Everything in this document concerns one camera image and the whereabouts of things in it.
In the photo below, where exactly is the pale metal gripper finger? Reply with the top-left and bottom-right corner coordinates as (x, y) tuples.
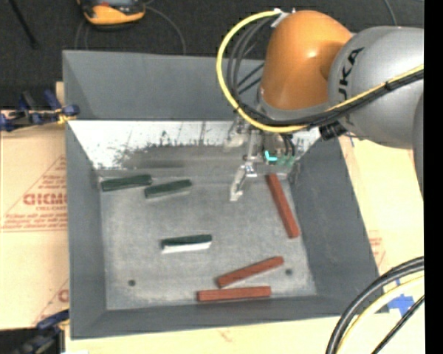
(240, 167), (258, 195)
(229, 170), (244, 203)

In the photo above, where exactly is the grey metal bin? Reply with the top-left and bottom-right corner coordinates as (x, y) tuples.
(61, 49), (385, 339)

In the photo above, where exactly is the red-brown flat block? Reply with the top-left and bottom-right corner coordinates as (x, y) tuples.
(265, 173), (301, 240)
(216, 255), (285, 289)
(196, 285), (273, 303)

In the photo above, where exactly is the dark green flat block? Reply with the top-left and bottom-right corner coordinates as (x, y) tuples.
(160, 234), (213, 254)
(100, 173), (154, 192)
(143, 178), (193, 200)

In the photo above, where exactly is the brown cardboard board, red print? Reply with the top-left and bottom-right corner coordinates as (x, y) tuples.
(0, 109), (72, 332)

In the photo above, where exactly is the black cylinder on white bracket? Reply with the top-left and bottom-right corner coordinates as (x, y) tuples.
(294, 121), (347, 157)

